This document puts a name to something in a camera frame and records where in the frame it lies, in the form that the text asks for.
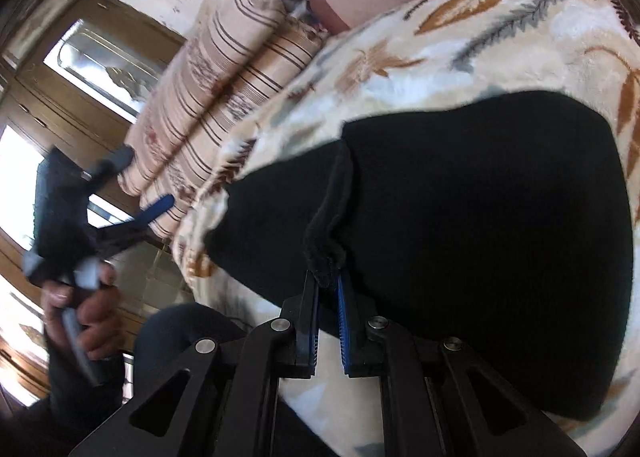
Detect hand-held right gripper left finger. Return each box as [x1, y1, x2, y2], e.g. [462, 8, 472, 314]
[70, 271, 321, 457]

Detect leaf print blanket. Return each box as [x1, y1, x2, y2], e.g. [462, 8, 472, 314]
[175, 0, 640, 457]

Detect person's leg in dark trousers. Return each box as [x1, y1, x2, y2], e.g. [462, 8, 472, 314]
[132, 303, 281, 388]

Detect wooden door with glass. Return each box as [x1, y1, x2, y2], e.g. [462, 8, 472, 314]
[0, 0, 201, 408]

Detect black pants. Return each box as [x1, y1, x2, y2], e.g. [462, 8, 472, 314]
[205, 90, 633, 422]

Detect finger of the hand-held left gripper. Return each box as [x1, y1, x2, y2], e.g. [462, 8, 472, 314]
[81, 144, 137, 189]
[96, 194, 177, 259]

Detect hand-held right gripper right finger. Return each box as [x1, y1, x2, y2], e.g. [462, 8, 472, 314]
[337, 274, 587, 457]

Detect striped beige folded mattresses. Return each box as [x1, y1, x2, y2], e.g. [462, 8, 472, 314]
[117, 0, 331, 240]

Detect person's left hand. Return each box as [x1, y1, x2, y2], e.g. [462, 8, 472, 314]
[41, 261, 127, 364]

